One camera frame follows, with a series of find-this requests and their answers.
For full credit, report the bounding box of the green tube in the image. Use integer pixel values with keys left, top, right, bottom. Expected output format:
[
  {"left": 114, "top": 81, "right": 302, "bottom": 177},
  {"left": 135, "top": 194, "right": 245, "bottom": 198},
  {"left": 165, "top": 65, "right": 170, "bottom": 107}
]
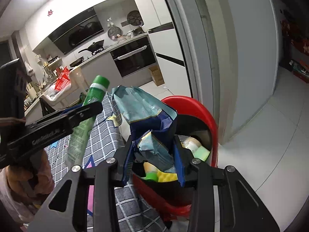
[{"left": 65, "top": 75, "right": 110, "bottom": 170}]

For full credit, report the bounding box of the small green-capped bottle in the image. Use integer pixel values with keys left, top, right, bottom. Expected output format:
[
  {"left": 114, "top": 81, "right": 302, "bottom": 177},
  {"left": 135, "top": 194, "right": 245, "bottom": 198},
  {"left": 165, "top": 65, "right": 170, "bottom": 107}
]
[{"left": 143, "top": 162, "right": 159, "bottom": 182}]

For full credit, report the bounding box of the yellow sponge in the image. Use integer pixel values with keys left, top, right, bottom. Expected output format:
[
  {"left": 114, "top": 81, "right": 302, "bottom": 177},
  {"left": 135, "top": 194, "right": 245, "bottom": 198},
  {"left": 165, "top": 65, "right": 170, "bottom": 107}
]
[{"left": 157, "top": 171, "right": 177, "bottom": 183}]

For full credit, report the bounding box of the blue snack bag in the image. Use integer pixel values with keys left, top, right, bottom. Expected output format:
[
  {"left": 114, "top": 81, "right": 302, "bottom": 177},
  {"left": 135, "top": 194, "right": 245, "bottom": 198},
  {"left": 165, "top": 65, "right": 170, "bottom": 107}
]
[{"left": 112, "top": 85, "right": 177, "bottom": 172}]

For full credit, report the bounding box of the green plastic wrapper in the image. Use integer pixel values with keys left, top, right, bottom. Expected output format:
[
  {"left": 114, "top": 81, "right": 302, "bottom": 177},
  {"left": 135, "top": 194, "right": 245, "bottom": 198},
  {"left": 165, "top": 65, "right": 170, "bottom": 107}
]
[{"left": 193, "top": 146, "right": 211, "bottom": 161}]

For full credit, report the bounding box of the red trash bin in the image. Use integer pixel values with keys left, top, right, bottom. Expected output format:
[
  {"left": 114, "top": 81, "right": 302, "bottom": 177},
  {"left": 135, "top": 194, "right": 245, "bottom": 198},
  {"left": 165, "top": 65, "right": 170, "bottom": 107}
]
[{"left": 132, "top": 95, "right": 218, "bottom": 222}]

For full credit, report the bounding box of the person's left hand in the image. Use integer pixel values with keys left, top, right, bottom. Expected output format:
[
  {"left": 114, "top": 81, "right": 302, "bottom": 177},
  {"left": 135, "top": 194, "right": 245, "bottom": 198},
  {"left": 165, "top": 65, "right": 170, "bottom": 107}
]
[{"left": 5, "top": 150, "right": 54, "bottom": 203}]

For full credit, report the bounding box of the black plastic bag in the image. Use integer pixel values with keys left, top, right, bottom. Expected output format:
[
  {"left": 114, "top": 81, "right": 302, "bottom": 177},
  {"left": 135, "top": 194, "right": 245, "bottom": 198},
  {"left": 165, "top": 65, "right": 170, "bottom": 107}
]
[{"left": 39, "top": 97, "right": 56, "bottom": 117}]

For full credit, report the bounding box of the grey checked tablecloth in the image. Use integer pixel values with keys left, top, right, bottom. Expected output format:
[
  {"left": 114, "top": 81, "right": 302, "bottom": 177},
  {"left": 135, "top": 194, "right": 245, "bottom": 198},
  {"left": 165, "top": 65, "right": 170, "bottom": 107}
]
[{"left": 45, "top": 93, "right": 168, "bottom": 231}]

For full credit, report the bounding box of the red plastic basket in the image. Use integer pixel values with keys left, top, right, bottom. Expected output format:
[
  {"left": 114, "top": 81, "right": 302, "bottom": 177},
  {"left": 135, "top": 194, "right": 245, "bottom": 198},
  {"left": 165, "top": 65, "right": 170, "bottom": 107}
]
[{"left": 55, "top": 67, "right": 71, "bottom": 91}]

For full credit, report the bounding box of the black range hood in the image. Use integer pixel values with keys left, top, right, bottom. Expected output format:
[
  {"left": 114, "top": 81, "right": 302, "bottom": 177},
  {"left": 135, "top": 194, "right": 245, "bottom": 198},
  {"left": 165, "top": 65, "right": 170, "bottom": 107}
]
[{"left": 48, "top": 7, "right": 104, "bottom": 54}]

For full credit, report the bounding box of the black wok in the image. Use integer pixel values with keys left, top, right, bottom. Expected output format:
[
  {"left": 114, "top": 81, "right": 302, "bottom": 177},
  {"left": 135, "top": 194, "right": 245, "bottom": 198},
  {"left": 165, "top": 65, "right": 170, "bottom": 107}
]
[{"left": 79, "top": 40, "right": 104, "bottom": 53}]

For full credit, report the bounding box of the black built-in oven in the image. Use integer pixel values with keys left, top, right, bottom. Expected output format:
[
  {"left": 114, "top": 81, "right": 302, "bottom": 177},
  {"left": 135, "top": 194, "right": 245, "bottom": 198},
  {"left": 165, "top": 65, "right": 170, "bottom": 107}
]
[{"left": 110, "top": 37, "right": 155, "bottom": 77}]

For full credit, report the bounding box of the cardboard box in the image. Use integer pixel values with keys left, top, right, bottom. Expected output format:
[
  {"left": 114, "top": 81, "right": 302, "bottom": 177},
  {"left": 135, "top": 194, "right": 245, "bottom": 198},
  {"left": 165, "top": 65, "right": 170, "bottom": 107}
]
[{"left": 149, "top": 64, "right": 165, "bottom": 86}]

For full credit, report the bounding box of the red printed box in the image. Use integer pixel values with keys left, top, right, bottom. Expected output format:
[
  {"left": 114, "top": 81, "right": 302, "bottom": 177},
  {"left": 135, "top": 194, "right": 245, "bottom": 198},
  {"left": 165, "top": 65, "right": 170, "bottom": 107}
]
[{"left": 290, "top": 39, "right": 308, "bottom": 84}]

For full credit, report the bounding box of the round black wall rack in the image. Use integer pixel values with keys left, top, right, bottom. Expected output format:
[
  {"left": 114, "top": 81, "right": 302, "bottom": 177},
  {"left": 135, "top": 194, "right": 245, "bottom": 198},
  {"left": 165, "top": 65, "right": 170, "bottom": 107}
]
[{"left": 127, "top": 10, "right": 144, "bottom": 27}]

